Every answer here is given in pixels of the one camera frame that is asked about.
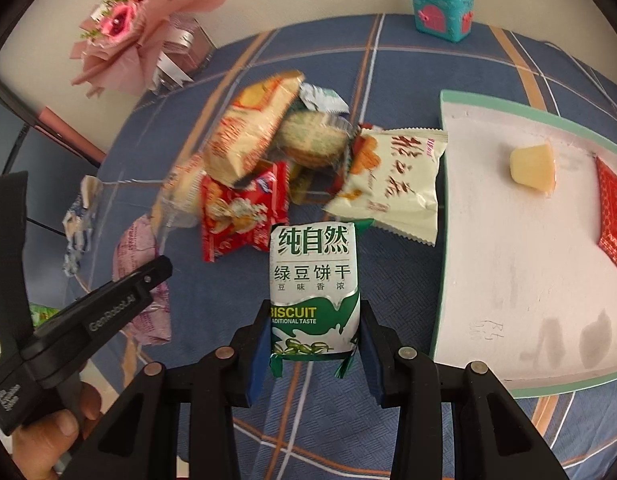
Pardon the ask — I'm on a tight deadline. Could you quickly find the person's left hand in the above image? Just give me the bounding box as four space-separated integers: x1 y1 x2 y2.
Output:
12 382 102 480

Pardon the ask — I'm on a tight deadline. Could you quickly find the crumpled green-white wrapper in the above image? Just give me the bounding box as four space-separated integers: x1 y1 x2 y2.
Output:
299 82 349 115

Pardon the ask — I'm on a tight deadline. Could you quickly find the yellow jelly cup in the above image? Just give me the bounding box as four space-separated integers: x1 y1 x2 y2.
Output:
509 143 557 194

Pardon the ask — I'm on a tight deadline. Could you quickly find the white persimmon snack packet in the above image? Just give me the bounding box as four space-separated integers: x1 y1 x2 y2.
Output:
325 128 448 246

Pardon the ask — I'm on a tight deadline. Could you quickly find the red cartoon snack packet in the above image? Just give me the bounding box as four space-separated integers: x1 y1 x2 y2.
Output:
201 162 289 262

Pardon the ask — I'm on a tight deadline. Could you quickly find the teal toy box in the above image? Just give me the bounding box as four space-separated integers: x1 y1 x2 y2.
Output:
411 0 474 44

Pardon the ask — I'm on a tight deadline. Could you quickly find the clear bread bun packet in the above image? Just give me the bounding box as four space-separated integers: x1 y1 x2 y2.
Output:
150 153 205 234

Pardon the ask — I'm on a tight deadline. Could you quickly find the green mung bean biscuit packet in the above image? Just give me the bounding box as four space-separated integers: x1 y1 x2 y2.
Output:
269 221 360 378

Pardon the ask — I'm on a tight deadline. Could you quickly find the pink flower bouquet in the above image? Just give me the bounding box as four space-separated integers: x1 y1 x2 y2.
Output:
71 0 226 96

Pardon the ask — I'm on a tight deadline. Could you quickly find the shallow white green-rimmed box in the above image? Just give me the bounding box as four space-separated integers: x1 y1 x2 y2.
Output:
432 90 617 398

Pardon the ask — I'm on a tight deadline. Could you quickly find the red rectangular snack packet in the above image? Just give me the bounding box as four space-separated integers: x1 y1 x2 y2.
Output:
596 157 617 267

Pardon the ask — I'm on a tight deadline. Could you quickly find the blue plaid tablecloth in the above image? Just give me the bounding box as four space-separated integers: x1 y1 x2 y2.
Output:
71 14 617 479

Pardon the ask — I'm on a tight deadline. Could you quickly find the pink barcode snack packet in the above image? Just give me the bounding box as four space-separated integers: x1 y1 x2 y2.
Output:
111 212 174 347

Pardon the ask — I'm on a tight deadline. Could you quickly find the orange swiss roll packet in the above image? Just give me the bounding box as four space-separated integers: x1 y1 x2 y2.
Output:
202 70 305 186

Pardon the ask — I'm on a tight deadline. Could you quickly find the small blue-white wrapper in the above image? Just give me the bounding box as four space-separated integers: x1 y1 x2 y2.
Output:
62 176 103 276

